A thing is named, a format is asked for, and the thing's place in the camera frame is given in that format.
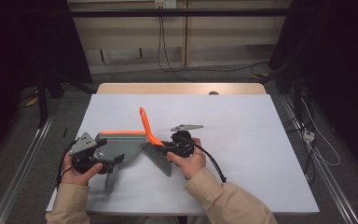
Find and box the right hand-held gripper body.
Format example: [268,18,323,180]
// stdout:
[167,123,204,159]

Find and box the right hand-held gripper black cable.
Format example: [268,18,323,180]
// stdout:
[185,136,227,184]

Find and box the pale vertical wall strip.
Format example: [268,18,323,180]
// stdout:
[182,0,190,68]

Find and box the white cable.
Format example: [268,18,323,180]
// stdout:
[300,97,342,167]

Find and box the orange brush with grey bristles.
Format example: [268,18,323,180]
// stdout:
[139,106,172,178]

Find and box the white table cover sheet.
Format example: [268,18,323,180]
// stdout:
[46,93,321,216]

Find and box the black metal stand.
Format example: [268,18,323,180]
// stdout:
[36,73,50,129]

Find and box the person's left hand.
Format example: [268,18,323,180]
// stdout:
[60,151,104,187]

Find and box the black curtain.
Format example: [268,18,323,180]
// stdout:
[0,0,93,162]
[268,0,358,178]

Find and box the grey dustpan with orange edge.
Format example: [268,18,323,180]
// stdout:
[93,130,150,196]

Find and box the black hanging cable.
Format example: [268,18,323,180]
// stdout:
[157,17,198,83]

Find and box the left hand-held gripper black cable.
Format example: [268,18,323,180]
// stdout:
[55,139,79,190]

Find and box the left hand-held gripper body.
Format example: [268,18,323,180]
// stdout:
[68,132,117,175]

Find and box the hand-held gripper black cable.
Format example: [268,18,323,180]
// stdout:
[55,139,79,190]
[185,136,227,184]

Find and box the white wall outlet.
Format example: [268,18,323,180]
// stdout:
[154,0,178,9]

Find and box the black horizontal crossbar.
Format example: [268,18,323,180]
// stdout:
[69,8,293,18]

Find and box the aluminium floor rail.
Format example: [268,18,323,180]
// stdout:
[0,113,59,224]
[278,93,358,224]

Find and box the person's right hand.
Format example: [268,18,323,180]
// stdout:
[165,137,207,181]

